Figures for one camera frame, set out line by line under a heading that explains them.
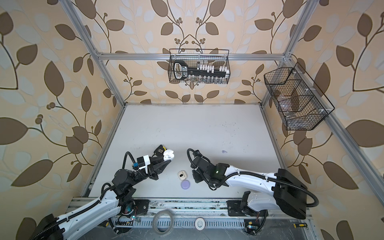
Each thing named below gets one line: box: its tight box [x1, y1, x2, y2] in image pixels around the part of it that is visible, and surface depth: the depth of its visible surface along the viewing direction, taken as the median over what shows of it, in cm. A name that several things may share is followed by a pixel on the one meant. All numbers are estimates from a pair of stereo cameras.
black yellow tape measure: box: [153, 144, 167, 157], surface depth 95 cm
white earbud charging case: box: [163, 149, 175, 161], surface depth 66 cm
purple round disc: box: [180, 179, 191, 190], surface depth 83 cm
